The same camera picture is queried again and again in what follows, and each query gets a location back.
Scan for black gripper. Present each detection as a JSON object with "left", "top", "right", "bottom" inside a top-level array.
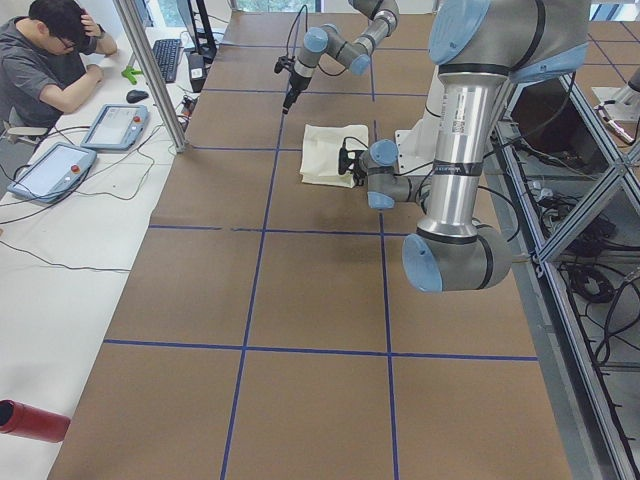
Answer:
[
  {"left": 338, "top": 146, "right": 367, "bottom": 186},
  {"left": 274, "top": 55, "right": 314, "bottom": 115}
]

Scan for white long-sleeve cat shirt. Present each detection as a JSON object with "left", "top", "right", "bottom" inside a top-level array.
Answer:
[{"left": 299, "top": 124, "right": 369, "bottom": 188}]

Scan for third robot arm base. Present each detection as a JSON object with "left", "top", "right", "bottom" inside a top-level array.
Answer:
[{"left": 592, "top": 70, "right": 639, "bottom": 123}]

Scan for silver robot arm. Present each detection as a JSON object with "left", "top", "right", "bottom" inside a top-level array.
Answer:
[
  {"left": 352, "top": 1, "right": 590, "bottom": 292},
  {"left": 274, "top": 0, "right": 399, "bottom": 114}
]

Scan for black keyboard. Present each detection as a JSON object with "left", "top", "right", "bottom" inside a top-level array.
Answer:
[{"left": 152, "top": 39, "right": 182, "bottom": 83}]

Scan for black computer mouse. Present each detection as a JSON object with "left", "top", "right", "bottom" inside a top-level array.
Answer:
[{"left": 125, "top": 89, "right": 149, "bottom": 104}]

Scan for green plastic tool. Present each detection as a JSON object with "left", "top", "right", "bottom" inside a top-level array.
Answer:
[{"left": 121, "top": 66, "right": 143, "bottom": 85}]

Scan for far blue teach pendant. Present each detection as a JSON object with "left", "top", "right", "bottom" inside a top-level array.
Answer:
[{"left": 80, "top": 104, "right": 149, "bottom": 151}]

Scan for blue teach pendant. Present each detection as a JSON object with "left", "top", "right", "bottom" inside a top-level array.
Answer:
[
  {"left": 7, "top": 142, "right": 97, "bottom": 203},
  {"left": 80, "top": 104, "right": 149, "bottom": 151}
]

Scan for blue tape grid lines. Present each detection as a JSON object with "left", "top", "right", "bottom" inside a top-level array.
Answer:
[{"left": 99, "top": 9, "right": 640, "bottom": 480}]

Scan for near blue teach pendant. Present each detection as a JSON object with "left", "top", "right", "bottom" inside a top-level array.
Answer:
[{"left": 7, "top": 142, "right": 97, "bottom": 203}]

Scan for seated person grey shirt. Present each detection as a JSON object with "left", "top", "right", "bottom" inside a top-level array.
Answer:
[{"left": 1, "top": 1, "right": 118, "bottom": 129}]

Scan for red water bottle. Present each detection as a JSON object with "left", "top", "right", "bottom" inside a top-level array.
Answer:
[{"left": 1, "top": 399, "right": 71, "bottom": 443}]

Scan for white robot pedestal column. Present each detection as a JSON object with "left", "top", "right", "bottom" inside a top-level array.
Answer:
[{"left": 393, "top": 0, "right": 484, "bottom": 179}]

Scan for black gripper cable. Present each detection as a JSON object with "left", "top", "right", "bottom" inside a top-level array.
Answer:
[
  {"left": 283, "top": 3, "right": 310, "bottom": 61},
  {"left": 339, "top": 135, "right": 524, "bottom": 246}
]

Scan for aluminium frame post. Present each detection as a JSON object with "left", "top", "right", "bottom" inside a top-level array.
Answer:
[{"left": 113, "top": 0, "right": 187, "bottom": 153}]

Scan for aluminium frame rack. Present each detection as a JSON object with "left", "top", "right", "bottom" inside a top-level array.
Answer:
[{"left": 488, "top": 64, "right": 639, "bottom": 479}]

